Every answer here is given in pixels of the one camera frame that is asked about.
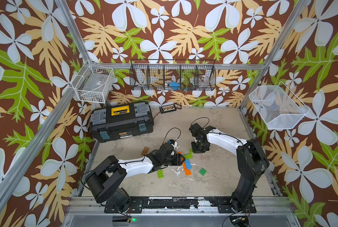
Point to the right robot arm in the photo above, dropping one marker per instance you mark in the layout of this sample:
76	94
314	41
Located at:
251	159

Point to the black wire basket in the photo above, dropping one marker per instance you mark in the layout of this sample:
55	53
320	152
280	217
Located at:
172	75

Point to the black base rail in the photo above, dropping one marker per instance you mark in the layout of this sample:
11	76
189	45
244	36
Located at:
221	203

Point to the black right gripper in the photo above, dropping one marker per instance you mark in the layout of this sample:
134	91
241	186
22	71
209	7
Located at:
194	150

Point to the long orange lego plate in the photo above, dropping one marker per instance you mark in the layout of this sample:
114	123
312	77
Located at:
187	172

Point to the aluminium frame post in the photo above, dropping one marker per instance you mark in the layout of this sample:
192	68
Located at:
286	30

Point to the white wire basket left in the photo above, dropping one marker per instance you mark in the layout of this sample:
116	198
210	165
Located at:
93	83

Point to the brown wooden block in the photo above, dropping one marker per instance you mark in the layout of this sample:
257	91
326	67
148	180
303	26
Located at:
145	151

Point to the dark green square lego brick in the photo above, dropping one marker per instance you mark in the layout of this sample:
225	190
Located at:
202	171

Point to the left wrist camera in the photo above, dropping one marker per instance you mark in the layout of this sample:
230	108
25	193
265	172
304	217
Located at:
173	143

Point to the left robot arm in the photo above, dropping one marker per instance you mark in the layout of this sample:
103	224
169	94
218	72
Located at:
105	179

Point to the black power strip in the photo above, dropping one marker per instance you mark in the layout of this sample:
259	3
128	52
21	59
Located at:
167	108

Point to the black toolbox yellow handle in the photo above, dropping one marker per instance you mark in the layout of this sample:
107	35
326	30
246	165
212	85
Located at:
120	122

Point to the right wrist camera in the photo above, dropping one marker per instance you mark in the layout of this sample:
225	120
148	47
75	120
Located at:
197	131

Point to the white wire basket right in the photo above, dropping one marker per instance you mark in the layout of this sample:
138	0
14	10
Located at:
278	106

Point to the blue lego plate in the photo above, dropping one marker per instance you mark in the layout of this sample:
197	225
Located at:
188	164

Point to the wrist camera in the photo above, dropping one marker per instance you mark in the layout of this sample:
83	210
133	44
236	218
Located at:
197	131
173	143

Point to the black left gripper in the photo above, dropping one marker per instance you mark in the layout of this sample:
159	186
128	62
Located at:
177	159

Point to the white wire basket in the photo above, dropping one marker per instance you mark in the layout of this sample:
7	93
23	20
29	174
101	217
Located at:
93	83
278	106

